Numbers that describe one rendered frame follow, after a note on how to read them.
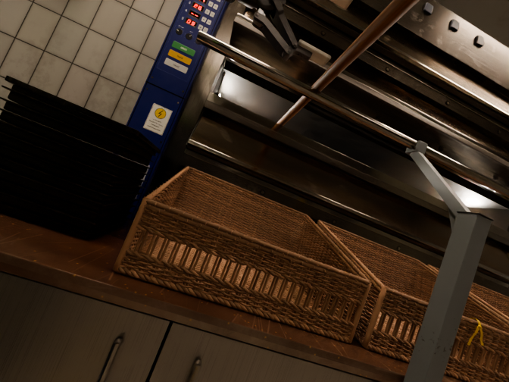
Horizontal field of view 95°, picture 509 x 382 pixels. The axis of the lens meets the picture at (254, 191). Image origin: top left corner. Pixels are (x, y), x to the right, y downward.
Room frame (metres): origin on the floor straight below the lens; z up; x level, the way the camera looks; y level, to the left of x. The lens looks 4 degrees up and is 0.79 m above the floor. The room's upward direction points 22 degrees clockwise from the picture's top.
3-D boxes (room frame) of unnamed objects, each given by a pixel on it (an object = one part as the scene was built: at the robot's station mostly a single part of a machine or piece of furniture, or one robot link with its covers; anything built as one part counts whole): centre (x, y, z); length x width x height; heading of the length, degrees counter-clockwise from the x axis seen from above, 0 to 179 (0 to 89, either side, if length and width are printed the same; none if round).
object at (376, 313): (0.84, -0.61, 0.72); 0.56 x 0.49 x 0.28; 98
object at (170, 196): (0.74, -0.03, 0.72); 0.56 x 0.49 x 0.28; 100
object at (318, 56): (0.44, -0.01, 1.12); 0.07 x 0.03 x 0.01; 100
